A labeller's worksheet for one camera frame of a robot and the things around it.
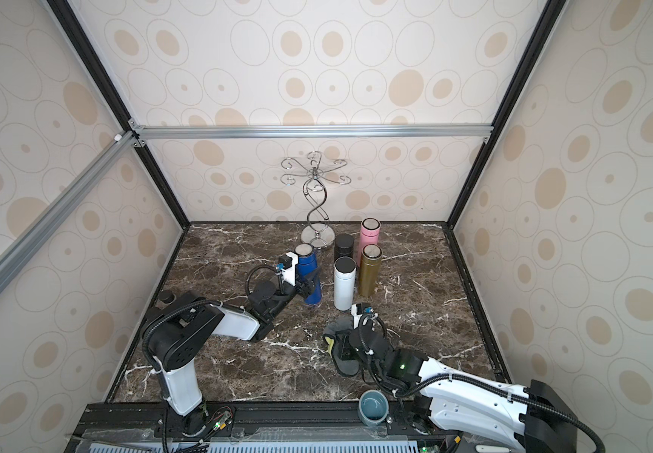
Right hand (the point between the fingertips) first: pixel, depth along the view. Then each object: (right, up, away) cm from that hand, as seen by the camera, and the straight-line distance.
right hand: (344, 332), depth 79 cm
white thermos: (0, +18, +1) cm, 18 cm away
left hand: (-7, +19, +5) cm, 21 cm away
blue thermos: (-11, +20, 0) cm, 22 cm away
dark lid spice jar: (-54, +9, +7) cm, 55 cm away
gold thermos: (+8, +17, +7) cm, 20 cm away
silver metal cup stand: (-9, +30, +34) cm, 46 cm away
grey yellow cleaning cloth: (0, -2, -11) cm, 11 cm away
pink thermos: (+8, +28, +11) cm, 32 cm away
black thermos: (0, +25, +6) cm, 25 cm away
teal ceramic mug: (+8, -19, -3) cm, 21 cm away
